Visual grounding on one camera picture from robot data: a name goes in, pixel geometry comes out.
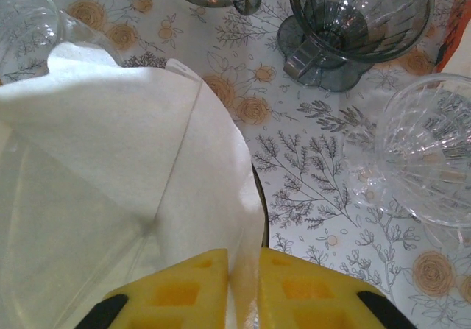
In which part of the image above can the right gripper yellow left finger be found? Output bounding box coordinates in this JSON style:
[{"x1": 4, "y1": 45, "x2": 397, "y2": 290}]
[{"x1": 78, "y1": 247, "x2": 231, "y2": 329}]

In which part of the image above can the grey coffee dripper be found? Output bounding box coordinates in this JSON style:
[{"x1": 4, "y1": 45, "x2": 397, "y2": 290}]
[{"x1": 277, "y1": 0, "x2": 436, "y2": 95}]

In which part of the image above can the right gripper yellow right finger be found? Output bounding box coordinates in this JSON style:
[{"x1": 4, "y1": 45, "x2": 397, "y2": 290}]
[{"x1": 258, "y1": 247, "x2": 419, "y2": 329}]

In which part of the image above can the clear glass server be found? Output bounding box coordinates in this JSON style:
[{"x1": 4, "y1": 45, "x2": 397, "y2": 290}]
[{"x1": 0, "y1": 0, "x2": 124, "y2": 83}]

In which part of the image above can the clear coffee dripper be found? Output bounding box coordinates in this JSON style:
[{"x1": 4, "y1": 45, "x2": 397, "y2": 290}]
[{"x1": 342, "y1": 73, "x2": 471, "y2": 244}]

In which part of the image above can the white paper coffee filter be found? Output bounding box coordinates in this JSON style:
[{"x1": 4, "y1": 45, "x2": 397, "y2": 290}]
[{"x1": 0, "y1": 41, "x2": 266, "y2": 329}]

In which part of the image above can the coffee filter package orange top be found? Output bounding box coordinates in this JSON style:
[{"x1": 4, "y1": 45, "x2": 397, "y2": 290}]
[{"x1": 436, "y1": 0, "x2": 471, "y2": 76}]

